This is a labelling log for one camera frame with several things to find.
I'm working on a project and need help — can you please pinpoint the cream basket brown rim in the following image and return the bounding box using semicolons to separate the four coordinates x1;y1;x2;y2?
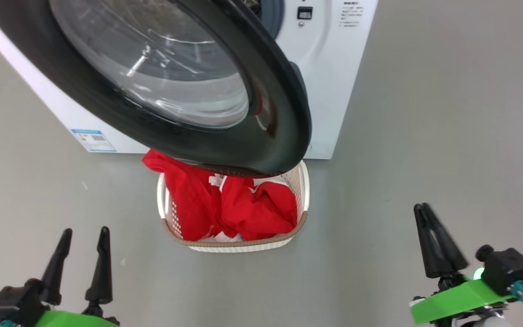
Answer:
156;159;311;253

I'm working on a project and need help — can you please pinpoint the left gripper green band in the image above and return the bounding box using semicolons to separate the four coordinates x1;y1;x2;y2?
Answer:
35;227;120;327

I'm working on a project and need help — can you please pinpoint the red garment white trim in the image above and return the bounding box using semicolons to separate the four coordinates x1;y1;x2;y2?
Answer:
207;175;298;241
142;149;223;241

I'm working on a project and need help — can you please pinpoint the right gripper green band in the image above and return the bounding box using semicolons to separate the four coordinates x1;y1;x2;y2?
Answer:
409;203;516;327

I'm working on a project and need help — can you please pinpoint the blue energy label sticker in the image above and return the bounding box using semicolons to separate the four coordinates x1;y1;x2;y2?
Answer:
71;129;117;153

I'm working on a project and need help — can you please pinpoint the grey rubber door gasket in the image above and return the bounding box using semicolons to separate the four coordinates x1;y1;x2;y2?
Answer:
259;0;286;39

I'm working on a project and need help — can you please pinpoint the white front-load washing machine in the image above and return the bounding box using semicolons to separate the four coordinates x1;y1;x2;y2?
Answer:
0;0;379;160

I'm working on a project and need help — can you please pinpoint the black round glass washer door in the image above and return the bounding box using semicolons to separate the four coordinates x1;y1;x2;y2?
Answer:
0;0;313;178

